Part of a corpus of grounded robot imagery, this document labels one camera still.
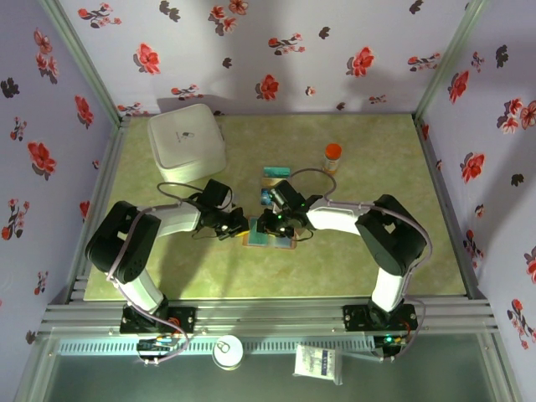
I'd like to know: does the perforated metal strip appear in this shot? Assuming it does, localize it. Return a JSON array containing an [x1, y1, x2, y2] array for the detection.
[[58, 338, 374, 356]]

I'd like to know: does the white plastic packet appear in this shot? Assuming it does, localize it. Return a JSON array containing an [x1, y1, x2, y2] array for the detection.
[[292, 343, 345, 386]]

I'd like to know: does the aluminium side rail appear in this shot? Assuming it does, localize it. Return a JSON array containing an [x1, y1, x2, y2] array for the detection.
[[413, 116, 492, 302], [69, 119, 131, 302]]

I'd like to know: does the silver tin can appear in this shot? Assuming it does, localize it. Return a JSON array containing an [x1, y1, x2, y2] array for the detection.
[[211, 334, 245, 372]]

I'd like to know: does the aluminium frame cross rail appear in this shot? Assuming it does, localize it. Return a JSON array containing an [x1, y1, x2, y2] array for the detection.
[[39, 295, 502, 336]]

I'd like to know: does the brown leather card holder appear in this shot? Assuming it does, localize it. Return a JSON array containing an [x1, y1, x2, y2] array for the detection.
[[241, 214, 299, 251]]

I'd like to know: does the aluminium frame leg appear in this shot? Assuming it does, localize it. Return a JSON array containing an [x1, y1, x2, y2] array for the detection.
[[477, 330, 527, 402], [12, 332, 64, 402]]

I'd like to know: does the orange pill bottle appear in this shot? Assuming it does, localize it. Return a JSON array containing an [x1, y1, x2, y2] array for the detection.
[[321, 142, 344, 176]]

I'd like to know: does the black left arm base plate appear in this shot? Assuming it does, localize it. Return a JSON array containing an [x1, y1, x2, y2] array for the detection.
[[119, 305, 198, 335]]

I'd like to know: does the aluminium frame post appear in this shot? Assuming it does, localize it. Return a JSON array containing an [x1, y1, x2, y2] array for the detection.
[[412, 0, 489, 125], [38, 0, 131, 129]]

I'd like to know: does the white square lidded box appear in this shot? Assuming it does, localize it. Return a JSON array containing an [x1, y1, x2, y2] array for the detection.
[[147, 103, 229, 183]]

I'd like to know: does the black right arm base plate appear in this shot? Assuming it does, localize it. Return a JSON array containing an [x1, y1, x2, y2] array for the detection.
[[342, 304, 419, 332]]

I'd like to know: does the grey base cable loop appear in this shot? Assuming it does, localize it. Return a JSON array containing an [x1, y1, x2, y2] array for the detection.
[[137, 324, 193, 366], [368, 297, 429, 363]]

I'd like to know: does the small controller circuit board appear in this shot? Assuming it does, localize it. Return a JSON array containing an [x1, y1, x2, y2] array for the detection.
[[137, 334, 178, 358], [370, 332, 410, 362]]

